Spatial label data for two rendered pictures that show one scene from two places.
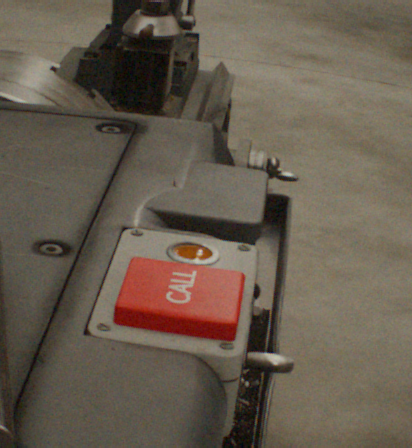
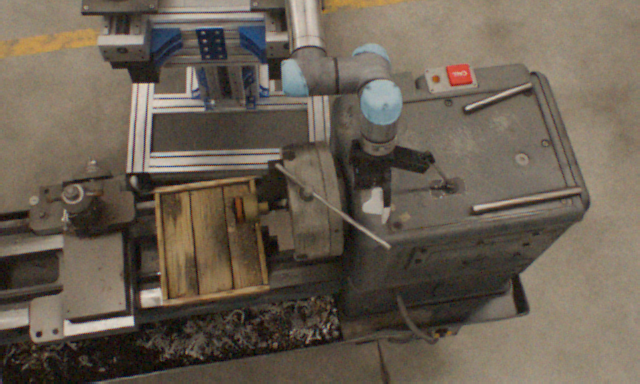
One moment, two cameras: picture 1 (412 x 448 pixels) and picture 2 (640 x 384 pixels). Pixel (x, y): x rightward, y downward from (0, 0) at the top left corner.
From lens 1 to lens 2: 196 cm
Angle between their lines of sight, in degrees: 76
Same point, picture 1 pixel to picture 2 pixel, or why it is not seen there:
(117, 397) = (495, 77)
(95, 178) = (407, 106)
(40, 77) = (305, 159)
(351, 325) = not seen: outside the picture
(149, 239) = (433, 87)
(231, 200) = (402, 78)
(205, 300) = (462, 69)
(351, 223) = not seen: outside the picture
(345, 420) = not seen: outside the picture
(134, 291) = (466, 80)
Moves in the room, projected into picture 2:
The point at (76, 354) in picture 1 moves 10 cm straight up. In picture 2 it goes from (486, 86) to (496, 65)
